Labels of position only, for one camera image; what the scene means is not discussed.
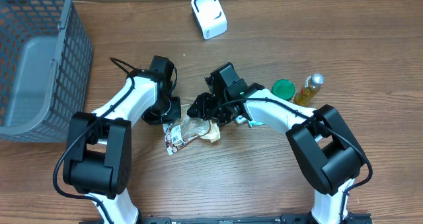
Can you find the white barcode scanner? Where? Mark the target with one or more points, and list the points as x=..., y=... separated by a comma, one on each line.
x=210, y=17

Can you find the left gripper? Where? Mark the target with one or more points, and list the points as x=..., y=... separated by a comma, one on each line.
x=150, y=116

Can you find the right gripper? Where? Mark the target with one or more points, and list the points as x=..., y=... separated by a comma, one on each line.
x=209, y=112

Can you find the yellow dish soap bottle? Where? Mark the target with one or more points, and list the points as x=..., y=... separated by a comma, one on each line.
x=311, y=87

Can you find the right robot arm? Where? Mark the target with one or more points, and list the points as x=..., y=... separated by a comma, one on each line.
x=329, y=156

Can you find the teal tissue pack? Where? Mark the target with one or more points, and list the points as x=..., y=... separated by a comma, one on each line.
x=251, y=123

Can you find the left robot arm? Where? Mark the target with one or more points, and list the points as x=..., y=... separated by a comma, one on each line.
x=97, y=162

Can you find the grey plastic shopping basket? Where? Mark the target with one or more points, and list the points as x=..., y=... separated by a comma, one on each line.
x=46, y=58

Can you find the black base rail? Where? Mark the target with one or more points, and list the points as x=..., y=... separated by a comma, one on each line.
x=231, y=220

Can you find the green lid seasoning jar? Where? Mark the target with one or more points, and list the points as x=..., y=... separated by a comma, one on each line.
x=283, y=89

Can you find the brown white snack bag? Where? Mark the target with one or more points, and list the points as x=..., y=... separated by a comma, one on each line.
x=185, y=130

